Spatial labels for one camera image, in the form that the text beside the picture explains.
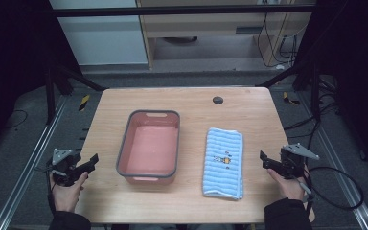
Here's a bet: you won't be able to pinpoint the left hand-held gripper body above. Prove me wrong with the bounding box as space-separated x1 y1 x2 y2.
45 148 83 188

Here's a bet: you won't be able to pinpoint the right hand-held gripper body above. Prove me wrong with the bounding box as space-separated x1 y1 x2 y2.
279 142 321 180

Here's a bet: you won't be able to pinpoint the blue striped towel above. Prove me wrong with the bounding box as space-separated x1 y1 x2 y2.
202 126 244 201

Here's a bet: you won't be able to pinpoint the pink basin with grey rim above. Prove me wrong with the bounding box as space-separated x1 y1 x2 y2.
115 109 182 186

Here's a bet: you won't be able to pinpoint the person's right hand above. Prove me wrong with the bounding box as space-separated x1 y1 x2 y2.
265 168 307 202

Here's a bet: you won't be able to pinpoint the person's left hand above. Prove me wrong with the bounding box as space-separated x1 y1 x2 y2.
49 171 90 214

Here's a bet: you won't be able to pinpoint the yellow and black tape strip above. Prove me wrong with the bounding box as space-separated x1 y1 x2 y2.
78 94 91 112
282 91 302 106

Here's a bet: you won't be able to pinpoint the black metal stand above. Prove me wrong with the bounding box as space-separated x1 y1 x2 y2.
43 58 107 127
254 58 324 123

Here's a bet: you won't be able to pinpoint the white cabinet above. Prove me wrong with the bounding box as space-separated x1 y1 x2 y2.
49 0 150 67

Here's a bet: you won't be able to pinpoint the aluminium floor rail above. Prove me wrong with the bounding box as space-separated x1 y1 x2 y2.
0 95 69 230
298 92 368 230

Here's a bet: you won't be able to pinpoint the black floor cables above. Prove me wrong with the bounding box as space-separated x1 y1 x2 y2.
282 76 344 142

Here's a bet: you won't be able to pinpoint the thin black floor cable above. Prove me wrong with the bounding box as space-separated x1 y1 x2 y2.
2 108 30 130

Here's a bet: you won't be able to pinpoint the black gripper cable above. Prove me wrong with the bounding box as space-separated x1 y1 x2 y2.
301 166 365 212

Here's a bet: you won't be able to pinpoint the black cables under desk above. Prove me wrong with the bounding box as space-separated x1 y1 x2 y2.
256 11 302 70

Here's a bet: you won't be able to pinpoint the black horizontal frame bar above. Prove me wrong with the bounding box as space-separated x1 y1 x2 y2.
49 4 318 18

